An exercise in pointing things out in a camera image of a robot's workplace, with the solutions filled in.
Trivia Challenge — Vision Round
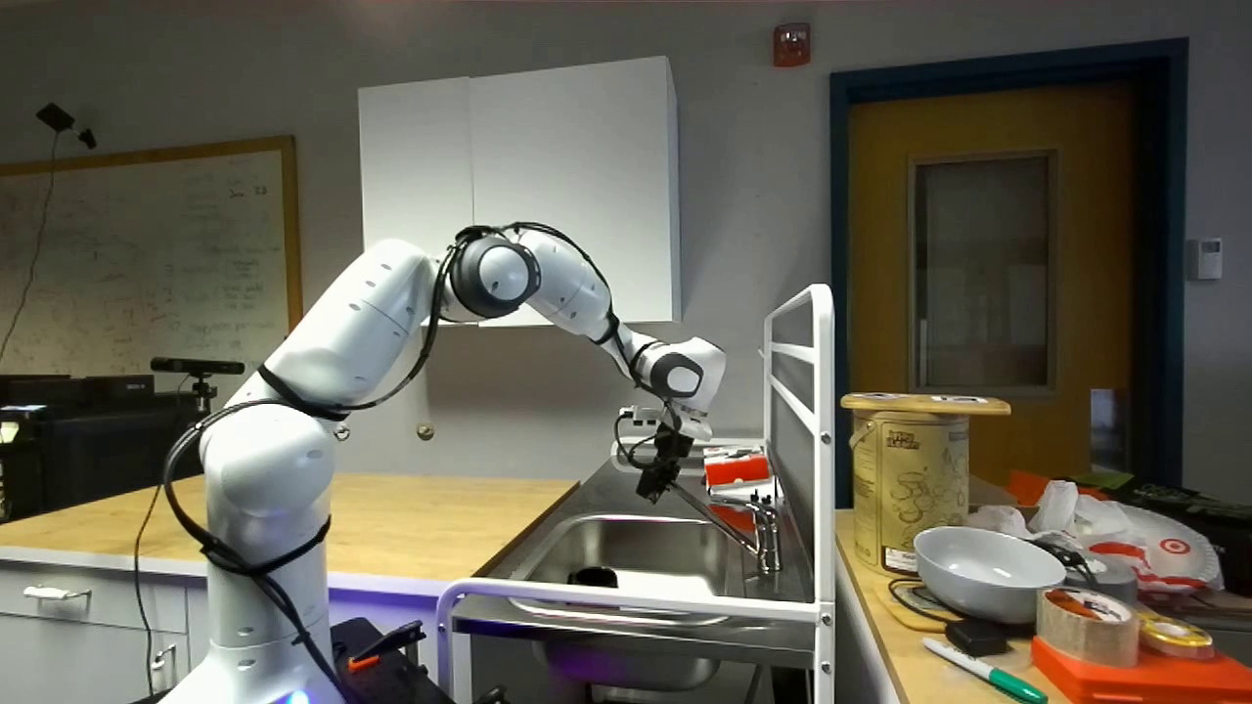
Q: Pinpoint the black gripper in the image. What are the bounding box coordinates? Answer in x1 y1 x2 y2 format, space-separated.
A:
634 420 696 506

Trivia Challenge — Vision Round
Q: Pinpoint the chrome sink faucet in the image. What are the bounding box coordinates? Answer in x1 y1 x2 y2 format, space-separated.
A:
710 485 791 582

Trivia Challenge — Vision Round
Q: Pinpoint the stainless steel sink counter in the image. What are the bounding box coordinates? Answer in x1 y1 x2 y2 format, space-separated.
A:
453 436 839 698

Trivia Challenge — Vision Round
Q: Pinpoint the colourful red cardboard box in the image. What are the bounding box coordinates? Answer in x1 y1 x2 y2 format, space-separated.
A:
702 451 776 493

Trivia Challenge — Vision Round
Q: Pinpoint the wooden table top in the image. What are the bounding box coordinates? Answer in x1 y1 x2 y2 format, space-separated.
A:
0 471 583 704

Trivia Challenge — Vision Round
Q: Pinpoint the yellow jar with wooden lid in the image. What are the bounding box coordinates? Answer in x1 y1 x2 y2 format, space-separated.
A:
839 387 1016 562

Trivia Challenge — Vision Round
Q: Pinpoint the dark tray yellow rim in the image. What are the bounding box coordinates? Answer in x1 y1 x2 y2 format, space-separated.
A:
890 572 972 638

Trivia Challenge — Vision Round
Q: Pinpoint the white bowl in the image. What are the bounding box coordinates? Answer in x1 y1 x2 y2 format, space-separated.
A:
911 523 1072 629

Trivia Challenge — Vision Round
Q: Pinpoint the small black block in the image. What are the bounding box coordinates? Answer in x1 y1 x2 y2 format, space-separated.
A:
945 615 1012 660

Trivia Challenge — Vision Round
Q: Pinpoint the orange packet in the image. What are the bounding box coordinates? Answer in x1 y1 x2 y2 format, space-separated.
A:
1009 466 1089 511

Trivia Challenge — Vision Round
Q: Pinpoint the white marker green cap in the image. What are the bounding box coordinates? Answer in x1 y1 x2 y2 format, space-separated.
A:
919 635 1054 704

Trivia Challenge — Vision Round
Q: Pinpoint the red fire alarm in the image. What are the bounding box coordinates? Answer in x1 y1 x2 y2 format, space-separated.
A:
773 18 814 69

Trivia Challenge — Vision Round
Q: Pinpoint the white plastic bag red logo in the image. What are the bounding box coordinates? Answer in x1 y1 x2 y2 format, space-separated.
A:
972 476 1228 597

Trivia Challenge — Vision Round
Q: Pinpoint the orange flat box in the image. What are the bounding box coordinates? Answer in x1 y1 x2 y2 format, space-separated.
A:
1031 635 1252 704

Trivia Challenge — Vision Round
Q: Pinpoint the small round gold tin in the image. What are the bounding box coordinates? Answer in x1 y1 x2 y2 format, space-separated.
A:
1136 609 1221 660

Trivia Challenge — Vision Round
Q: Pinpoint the black equipment case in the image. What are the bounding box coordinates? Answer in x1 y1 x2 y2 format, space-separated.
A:
0 373 208 523

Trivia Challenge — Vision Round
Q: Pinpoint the white metal rack frame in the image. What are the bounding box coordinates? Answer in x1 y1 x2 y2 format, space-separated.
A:
436 280 842 704

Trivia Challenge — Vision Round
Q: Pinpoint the yellow door dark frame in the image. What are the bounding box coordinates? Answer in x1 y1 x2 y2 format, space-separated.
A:
826 35 1194 511

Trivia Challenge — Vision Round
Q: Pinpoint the white wall cabinet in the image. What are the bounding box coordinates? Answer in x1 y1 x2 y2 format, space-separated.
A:
355 52 684 329

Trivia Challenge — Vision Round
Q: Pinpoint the black camera bar on stand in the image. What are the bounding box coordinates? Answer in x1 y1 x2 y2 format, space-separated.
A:
147 351 250 424

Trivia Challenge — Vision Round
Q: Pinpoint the whiteboard with wooden frame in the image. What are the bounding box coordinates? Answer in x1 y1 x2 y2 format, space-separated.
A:
0 132 304 382

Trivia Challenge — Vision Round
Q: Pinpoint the white wall thermostat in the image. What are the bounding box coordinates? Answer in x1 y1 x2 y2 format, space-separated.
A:
1189 235 1228 284

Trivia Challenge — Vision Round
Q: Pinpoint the small black wall camera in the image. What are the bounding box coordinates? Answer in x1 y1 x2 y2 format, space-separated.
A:
30 98 102 151

